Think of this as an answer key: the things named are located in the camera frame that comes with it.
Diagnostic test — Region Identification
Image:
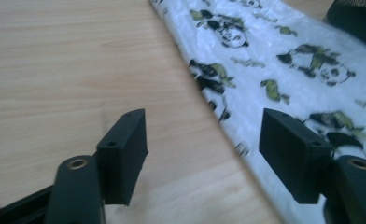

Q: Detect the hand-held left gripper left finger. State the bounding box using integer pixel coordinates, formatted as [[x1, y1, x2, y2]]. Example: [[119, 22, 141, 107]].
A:
[[95, 108, 149, 206]]

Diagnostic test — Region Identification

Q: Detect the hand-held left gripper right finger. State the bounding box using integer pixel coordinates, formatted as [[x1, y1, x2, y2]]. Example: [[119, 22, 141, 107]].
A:
[[258, 107, 333, 205]]

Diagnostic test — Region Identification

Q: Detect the panda print plastic bag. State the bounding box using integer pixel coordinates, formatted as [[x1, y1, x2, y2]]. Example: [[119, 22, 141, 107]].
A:
[[148, 0, 366, 224]]

